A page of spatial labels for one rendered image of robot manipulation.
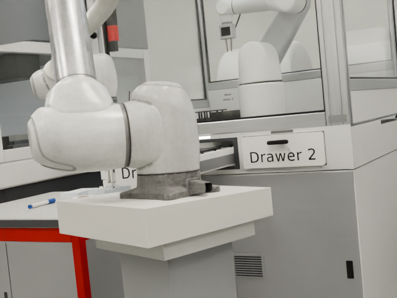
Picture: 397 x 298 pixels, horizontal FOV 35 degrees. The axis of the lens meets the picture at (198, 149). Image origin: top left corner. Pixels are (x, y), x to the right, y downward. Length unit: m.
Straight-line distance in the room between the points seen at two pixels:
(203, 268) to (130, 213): 0.25
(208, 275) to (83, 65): 0.58
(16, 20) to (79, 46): 1.22
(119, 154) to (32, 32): 1.46
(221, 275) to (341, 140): 0.74
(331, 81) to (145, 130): 0.83
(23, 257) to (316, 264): 0.95
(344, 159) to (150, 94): 0.84
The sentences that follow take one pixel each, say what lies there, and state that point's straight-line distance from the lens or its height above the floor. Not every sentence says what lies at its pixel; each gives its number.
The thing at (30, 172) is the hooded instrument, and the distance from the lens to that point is 2.73.
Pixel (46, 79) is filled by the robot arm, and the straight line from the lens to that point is 2.14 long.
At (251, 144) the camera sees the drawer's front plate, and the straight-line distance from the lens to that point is 2.18.
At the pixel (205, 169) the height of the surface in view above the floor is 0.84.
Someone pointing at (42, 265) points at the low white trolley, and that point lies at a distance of 2.01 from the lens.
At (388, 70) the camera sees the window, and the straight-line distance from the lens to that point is 2.76.
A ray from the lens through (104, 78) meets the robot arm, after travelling 2.18.
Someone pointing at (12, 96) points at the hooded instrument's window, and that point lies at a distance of 2.72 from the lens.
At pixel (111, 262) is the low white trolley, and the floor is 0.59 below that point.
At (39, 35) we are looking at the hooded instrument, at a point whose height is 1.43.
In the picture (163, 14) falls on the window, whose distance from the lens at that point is 2.38.
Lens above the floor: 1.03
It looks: 3 degrees down
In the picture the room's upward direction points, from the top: 6 degrees counter-clockwise
